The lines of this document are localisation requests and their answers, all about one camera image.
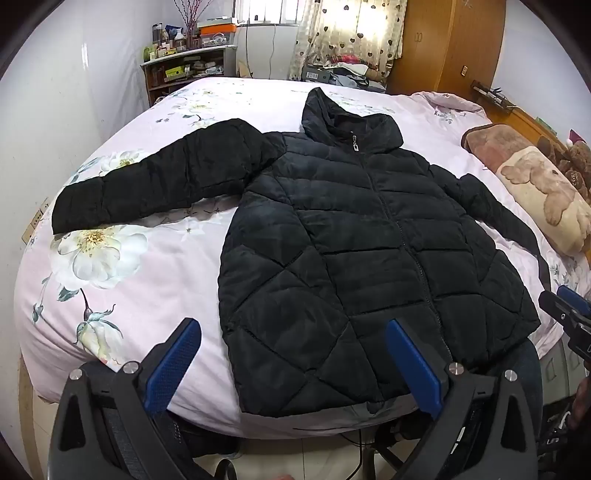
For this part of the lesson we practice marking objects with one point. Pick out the wooden shelf unit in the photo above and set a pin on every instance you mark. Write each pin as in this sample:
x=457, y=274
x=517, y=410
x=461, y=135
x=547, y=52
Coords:
x=194, y=57

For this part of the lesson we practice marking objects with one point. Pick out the wooden headboard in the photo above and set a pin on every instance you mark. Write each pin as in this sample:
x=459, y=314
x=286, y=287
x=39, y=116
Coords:
x=526, y=122

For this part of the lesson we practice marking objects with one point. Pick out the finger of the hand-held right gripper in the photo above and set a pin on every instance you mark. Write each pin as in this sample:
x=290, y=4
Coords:
x=565, y=297

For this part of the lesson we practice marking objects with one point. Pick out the wooden wardrobe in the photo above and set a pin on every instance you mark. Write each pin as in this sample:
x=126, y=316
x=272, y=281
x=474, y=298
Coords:
x=443, y=46

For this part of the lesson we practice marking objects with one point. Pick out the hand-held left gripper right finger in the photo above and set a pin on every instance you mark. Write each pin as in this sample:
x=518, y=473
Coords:
x=413, y=364

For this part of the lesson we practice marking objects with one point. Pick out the vase with bare branches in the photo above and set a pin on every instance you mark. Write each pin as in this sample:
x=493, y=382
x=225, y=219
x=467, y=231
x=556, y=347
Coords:
x=187, y=18

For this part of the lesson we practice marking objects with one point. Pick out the pile of clothes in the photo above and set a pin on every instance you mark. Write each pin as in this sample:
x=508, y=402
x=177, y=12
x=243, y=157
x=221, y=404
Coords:
x=358, y=71

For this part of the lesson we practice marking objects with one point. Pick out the grey cardboard box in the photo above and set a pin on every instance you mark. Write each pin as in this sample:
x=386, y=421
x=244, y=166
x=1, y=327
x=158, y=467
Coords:
x=316, y=73

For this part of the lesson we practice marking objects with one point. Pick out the black puffer jacket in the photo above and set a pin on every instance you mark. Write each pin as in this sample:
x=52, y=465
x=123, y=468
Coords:
x=346, y=230

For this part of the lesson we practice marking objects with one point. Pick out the orange storage box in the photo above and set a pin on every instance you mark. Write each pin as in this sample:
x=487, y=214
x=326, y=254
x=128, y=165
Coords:
x=217, y=29

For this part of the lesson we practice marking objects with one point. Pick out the wall sockets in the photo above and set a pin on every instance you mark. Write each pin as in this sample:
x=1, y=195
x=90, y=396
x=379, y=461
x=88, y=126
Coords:
x=36, y=221

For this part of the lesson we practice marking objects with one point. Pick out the window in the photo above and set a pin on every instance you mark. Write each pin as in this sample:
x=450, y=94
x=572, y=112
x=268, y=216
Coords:
x=281, y=10

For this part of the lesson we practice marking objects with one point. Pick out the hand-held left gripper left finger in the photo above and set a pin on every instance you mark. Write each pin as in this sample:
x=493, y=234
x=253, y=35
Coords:
x=178, y=360

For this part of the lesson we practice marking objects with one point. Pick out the bear print pillow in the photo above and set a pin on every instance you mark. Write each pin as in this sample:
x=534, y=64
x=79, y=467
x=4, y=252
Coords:
x=531, y=184

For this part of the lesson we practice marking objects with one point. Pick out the heart print curtain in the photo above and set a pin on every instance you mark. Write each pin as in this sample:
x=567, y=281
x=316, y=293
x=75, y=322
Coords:
x=351, y=32

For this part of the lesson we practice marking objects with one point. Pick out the row of bottles and jars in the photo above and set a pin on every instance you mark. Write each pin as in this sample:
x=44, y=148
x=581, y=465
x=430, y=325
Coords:
x=168, y=46

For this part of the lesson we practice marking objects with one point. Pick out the yellow green box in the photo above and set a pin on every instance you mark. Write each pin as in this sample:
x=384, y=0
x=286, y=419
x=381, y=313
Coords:
x=174, y=72

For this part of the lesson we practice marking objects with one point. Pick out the bed with pink floral sheet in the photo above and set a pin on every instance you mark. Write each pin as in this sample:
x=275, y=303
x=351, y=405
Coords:
x=161, y=277

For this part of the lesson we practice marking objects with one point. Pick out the brown teddy bear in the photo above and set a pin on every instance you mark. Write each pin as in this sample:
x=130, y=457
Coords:
x=575, y=161

